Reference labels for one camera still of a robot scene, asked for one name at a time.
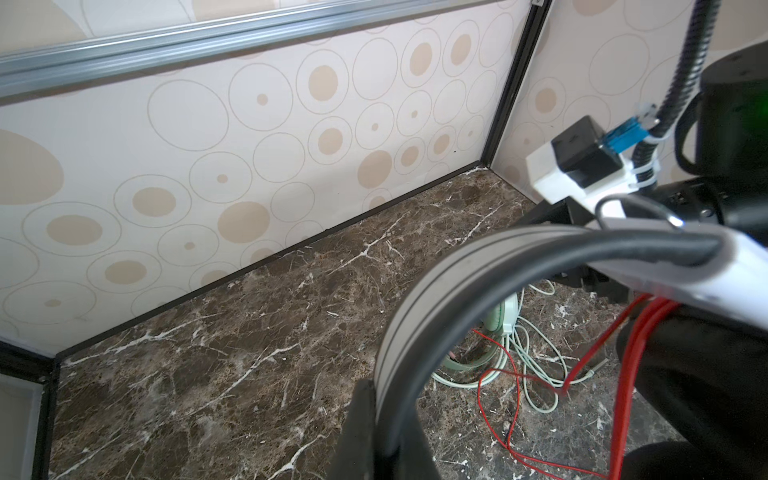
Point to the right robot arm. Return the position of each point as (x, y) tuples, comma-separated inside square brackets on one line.
[(701, 154)]

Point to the mint green headphones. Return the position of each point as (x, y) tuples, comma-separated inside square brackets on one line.
[(498, 324)]

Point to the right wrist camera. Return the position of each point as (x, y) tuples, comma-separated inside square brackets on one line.
[(585, 163)]

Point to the white black headphones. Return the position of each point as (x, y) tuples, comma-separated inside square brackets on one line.
[(711, 267)]

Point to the horizontal aluminium rail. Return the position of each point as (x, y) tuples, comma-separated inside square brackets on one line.
[(67, 65)]

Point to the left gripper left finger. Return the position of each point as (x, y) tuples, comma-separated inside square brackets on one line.
[(354, 456)]

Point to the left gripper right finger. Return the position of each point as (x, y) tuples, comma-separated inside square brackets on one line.
[(414, 459)]

